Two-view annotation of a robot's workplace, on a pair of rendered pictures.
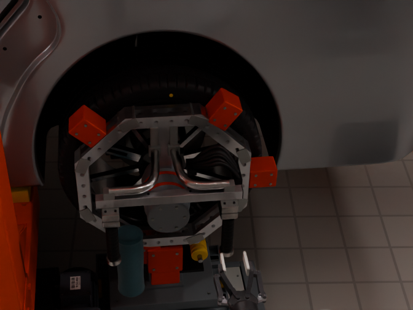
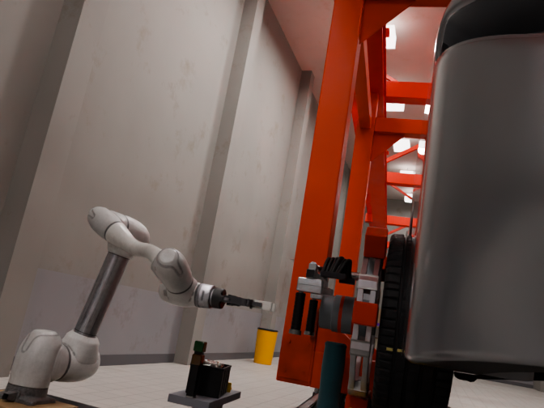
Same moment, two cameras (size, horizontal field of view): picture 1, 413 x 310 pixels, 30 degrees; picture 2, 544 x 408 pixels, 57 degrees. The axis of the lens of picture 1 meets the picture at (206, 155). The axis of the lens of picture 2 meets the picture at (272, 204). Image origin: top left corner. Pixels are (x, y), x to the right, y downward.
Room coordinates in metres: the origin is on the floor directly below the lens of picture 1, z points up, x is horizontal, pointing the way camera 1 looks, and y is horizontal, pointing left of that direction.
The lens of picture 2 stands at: (2.21, -1.81, 0.78)
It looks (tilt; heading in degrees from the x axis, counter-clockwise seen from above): 13 degrees up; 114
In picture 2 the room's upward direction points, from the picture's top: 10 degrees clockwise
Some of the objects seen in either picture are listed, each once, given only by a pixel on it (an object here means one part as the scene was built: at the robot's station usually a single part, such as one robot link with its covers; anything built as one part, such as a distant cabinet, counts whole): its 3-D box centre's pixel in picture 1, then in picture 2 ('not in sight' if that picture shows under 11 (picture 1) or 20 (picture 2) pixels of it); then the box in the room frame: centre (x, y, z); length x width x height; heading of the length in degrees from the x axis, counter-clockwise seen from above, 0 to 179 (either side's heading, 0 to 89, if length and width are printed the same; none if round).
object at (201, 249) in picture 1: (195, 230); not in sight; (1.95, 0.03, 0.51); 0.29 x 0.06 x 0.06; 9
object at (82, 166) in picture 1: (163, 179); (367, 317); (1.83, 0.13, 0.85); 0.54 x 0.07 x 0.54; 99
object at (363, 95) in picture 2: not in sight; (361, 74); (1.29, 1.54, 2.67); 1.77 x 0.10 x 0.12; 99
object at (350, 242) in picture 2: not in sight; (351, 222); (1.13, 2.49, 1.75); 0.19 x 0.19 x 2.45; 9
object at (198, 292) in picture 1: (160, 255); not in sight; (2.00, 0.16, 0.32); 0.40 x 0.30 x 0.28; 99
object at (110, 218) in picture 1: (110, 210); (321, 293); (1.60, 0.27, 0.93); 0.09 x 0.05 x 0.05; 9
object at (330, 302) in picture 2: (165, 195); (348, 315); (1.76, 0.12, 0.85); 0.21 x 0.14 x 0.14; 9
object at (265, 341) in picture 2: not in sight; (265, 346); (-1.39, 7.21, 0.31); 0.41 x 0.40 x 0.63; 94
